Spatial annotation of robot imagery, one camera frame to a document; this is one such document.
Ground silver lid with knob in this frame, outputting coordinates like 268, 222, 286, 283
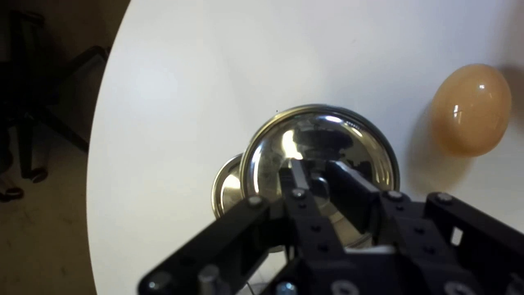
238, 104, 401, 253

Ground beige egg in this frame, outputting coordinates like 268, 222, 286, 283
430, 63, 514, 160

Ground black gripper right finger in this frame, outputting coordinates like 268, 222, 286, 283
324, 160, 524, 295

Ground black chair base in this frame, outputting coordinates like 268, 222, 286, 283
0, 9, 111, 204

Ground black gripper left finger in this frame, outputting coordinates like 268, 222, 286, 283
137, 158, 343, 295

